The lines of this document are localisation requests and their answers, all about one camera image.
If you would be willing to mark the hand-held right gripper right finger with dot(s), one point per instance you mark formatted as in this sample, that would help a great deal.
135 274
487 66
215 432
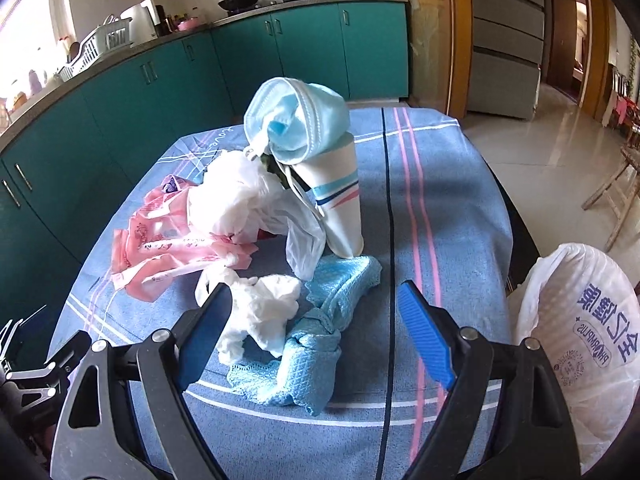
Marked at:
427 335

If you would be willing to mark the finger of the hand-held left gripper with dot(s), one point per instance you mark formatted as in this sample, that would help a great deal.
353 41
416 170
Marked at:
65 355
6 340

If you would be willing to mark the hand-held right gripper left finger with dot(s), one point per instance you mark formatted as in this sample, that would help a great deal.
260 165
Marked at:
202 340

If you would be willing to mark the pink plastic packaging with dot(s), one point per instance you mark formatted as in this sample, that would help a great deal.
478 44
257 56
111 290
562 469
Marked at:
150 245

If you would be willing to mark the white plastic bag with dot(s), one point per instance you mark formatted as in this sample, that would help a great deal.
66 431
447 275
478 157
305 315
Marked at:
225 200

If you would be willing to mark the trash bin with white liner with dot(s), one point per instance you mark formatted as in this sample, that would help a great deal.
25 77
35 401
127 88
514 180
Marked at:
575 310

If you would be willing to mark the white striped paper cup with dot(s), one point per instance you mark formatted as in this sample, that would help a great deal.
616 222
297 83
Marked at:
340 210

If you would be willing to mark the blue face mask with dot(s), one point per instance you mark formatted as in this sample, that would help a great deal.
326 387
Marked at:
300 125

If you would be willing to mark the crumpled white tissue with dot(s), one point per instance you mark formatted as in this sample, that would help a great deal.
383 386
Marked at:
265 310

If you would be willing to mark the blue knitted cloth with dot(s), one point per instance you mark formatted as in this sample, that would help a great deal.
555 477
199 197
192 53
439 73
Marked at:
310 360

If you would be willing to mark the blue striped tablecloth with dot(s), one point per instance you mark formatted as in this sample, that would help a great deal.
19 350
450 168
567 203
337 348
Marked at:
425 185

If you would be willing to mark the green vegetable scraps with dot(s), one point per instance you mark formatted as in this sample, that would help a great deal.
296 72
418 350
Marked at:
270 165

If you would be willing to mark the wooden stool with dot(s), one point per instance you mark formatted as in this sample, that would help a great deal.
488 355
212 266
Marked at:
617 195

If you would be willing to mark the hanging pink clothes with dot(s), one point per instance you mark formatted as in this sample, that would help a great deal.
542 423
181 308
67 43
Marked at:
620 110

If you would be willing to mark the grey kitchen countertop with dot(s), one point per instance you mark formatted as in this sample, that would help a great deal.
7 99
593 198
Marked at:
125 52

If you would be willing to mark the wooden framed glass door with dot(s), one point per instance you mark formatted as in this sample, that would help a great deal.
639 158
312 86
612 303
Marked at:
425 35

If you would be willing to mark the grey refrigerator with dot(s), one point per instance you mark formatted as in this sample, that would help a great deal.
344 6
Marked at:
505 40

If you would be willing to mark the white dish rack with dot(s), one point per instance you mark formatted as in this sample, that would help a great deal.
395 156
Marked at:
97 47

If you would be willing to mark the teal kitchen cabinets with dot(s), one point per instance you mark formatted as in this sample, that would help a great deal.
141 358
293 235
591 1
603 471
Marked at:
310 50

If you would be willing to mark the pink bowl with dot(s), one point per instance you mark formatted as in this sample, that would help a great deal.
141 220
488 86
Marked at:
188 24

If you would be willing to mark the white electric kettle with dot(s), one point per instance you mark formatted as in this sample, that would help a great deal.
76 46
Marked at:
137 22

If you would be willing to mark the brown room door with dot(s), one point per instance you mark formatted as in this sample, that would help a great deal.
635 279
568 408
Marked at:
562 40

